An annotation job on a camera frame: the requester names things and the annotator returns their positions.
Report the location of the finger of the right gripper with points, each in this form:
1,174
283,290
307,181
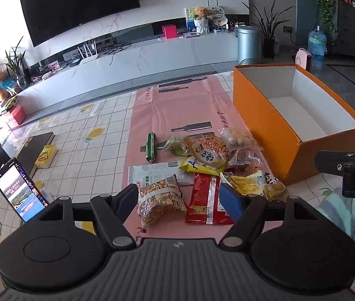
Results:
332,162

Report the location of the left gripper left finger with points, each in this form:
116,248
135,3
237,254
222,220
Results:
110,213

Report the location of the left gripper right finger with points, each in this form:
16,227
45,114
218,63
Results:
246,211

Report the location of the yellow chips bag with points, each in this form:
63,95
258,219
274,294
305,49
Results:
258,183

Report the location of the white foil snack pouch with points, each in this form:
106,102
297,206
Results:
150,173

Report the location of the red snack packet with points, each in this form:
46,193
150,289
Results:
205,206

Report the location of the cracker stick snack bag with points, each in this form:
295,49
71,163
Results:
159,198

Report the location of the clear tray white balls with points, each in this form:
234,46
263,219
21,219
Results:
235,139

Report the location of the brown round-label snack bag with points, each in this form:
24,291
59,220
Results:
210,150

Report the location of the green sausage stick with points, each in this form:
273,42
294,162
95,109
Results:
150,148

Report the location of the green-label clear snack bag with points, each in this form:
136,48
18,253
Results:
176,145

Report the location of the yellow wafer snack packet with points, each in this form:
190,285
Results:
190,164

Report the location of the orange cardboard box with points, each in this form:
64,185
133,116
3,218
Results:
292,115

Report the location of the yellow small box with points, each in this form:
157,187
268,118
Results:
46,157

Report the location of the dark flat book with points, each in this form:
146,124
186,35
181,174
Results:
31,150

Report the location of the smartphone on stand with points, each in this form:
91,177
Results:
20,191

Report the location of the pink small heater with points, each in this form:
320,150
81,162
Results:
304,59

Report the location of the blue water jug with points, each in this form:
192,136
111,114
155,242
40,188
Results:
317,44

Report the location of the pink bottle-print mat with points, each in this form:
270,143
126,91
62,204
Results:
158,111

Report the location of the dark grey cabinet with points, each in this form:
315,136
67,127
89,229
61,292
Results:
344,43

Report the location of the red white storage box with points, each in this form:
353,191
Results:
11,117

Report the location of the white tv console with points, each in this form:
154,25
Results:
141,59

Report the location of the silver trash can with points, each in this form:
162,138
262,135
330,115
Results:
249,44

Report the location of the potted long-leaf plant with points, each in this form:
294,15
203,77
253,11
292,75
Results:
268,22

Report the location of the white wifi router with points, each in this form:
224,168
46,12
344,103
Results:
88,52

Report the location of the small green plant vase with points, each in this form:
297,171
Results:
14,62

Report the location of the red box on console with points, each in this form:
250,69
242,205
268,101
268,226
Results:
170,31

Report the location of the teddy bear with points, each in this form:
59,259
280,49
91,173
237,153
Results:
202,16

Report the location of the black wall television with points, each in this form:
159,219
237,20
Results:
46,19

